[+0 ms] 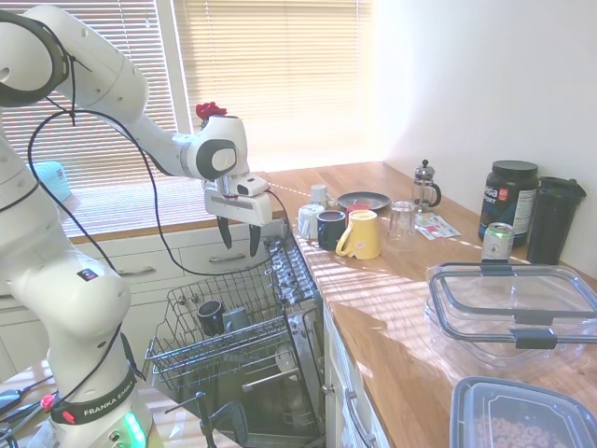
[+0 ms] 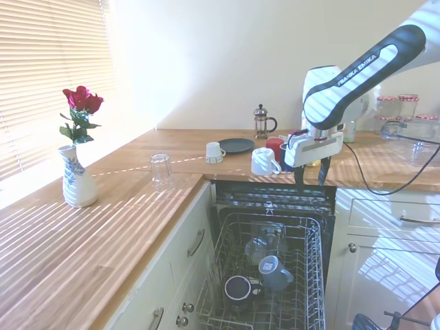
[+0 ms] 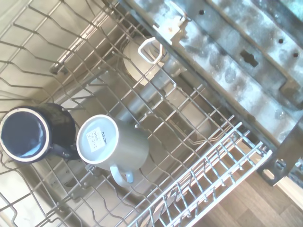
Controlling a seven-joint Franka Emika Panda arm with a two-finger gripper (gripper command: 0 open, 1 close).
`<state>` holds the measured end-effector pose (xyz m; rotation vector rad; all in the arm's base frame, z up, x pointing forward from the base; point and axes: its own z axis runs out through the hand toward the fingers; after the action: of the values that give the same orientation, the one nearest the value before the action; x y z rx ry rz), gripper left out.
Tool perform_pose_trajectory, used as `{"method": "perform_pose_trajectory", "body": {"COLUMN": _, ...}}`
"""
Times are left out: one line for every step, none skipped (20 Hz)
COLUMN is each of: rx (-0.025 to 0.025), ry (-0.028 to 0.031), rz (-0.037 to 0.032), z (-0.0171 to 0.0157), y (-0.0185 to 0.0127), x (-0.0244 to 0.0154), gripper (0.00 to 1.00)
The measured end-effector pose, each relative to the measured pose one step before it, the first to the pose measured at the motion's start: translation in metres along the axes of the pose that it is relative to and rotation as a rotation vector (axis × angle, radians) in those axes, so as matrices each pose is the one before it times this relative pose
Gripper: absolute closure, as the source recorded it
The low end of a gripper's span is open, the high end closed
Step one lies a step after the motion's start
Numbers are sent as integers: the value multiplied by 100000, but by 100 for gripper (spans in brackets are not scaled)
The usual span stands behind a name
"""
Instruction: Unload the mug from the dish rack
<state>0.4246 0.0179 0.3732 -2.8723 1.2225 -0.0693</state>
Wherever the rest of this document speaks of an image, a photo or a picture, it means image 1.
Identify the black mug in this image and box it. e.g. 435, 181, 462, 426
196, 300, 227, 338

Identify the dishwasher cutlery tray rack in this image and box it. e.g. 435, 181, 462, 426
262, 222, 324, 310

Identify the dishwasher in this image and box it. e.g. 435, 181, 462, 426
153, 217, 328, 448

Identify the teal cap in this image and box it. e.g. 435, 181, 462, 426
32, 161, 74, 204

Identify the clear plastic container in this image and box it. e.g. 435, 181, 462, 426
423, 298, 597, 380

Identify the black shaker bottle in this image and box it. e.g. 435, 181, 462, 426
526, 175, 589, 266

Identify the white drink can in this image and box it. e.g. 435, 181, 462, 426
480, 221, 516, 264

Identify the narrow window blind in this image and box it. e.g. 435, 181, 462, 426
27, 0, 179, 237

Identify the yellow mug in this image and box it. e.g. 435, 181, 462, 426
334, 209, 383, 261

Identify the paper leaflet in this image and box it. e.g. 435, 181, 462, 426
414, 213, 464, 241

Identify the grey mug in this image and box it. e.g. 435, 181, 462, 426
221, 306, 254, 335

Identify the glass French press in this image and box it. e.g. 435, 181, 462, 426
411, 159, 443, 216

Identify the clear drinking glass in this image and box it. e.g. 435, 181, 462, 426
387, 200, 418, 242

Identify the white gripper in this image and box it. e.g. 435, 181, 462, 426
202, 178, 274, 259

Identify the clear container with grey-rimmed lid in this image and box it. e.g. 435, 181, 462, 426
424, 261, 597, 351

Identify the black camera stand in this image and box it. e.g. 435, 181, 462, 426
164, 390, 249, 448

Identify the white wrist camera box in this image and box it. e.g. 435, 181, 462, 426
235, 174, 271, 198

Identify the lidded container of cereal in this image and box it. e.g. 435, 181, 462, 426
449, 375, 597, 448

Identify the wire dish rack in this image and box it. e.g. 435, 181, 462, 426
144, 273, 302, 394

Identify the navy blue mug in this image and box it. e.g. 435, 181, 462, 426
316, 209, 348, 252

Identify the white mug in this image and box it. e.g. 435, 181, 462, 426
298, 203, 326, 240

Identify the wide window blind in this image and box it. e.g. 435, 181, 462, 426
173, 0, 375, 175

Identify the red flower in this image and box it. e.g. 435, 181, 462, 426
194, 99, 229, 128

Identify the metal cabinet handle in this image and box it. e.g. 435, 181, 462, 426
343, 388, 378, 448

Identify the black protein powder tub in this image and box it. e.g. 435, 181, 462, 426
477, 160, 542, 249

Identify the dark grey plate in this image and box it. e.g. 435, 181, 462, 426
335, 190, 393, 213

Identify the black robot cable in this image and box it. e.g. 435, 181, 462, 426
26, 105, 286, 277

